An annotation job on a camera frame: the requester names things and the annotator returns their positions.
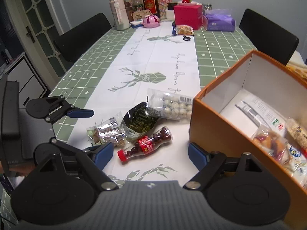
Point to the red candy bottle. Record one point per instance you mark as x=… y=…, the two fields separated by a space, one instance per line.
x=146 y=144

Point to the purple tissue pack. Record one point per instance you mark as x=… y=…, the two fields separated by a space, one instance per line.
x=219 y=20

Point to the green checked tablecloth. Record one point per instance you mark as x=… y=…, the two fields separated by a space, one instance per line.
x=115 y=74

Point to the dark brown glass bottle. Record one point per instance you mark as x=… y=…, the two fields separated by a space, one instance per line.
x=153 y=6

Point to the folded towels stack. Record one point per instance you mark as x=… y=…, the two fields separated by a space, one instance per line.
x=297 y=66

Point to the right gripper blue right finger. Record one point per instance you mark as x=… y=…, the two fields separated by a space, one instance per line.
x=208 y=165

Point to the black foil snack bag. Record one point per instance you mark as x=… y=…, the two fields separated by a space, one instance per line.
x=138 y=121

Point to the clear pastry snack packet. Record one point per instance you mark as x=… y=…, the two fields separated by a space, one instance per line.
x=272 y=143

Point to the white pink bottle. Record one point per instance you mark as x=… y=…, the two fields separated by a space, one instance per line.
x=119 y=14

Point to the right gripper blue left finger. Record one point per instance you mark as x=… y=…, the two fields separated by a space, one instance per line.
x=92 y=162

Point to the black chair left side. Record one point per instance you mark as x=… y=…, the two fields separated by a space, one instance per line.
x=75 y=42

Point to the yellow waffle biscuit packet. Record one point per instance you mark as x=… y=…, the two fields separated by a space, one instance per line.
x=296 y=147

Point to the pink round container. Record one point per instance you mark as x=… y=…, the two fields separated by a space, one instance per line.
x=151 y=21

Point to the silver candy bag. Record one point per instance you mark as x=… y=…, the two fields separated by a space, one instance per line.
x=110 y=130

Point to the small nut snack bag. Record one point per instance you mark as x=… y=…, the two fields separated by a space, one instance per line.
x=184 y=30

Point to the black chair right side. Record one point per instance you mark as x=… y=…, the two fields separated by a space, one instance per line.
x=268 y=37

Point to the white ball candy packet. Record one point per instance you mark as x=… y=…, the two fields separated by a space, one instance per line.
x=169 y=106

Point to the black chair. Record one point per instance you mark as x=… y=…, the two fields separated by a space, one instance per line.
x=268 y=37
x=75 y=42

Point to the magenta tissue box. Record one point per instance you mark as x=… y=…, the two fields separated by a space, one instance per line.
x=189 y=15

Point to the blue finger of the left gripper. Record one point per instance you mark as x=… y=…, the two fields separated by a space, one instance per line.
x=79 y=113

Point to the orange cardboard box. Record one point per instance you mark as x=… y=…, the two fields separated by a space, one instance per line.
x=219 y=123

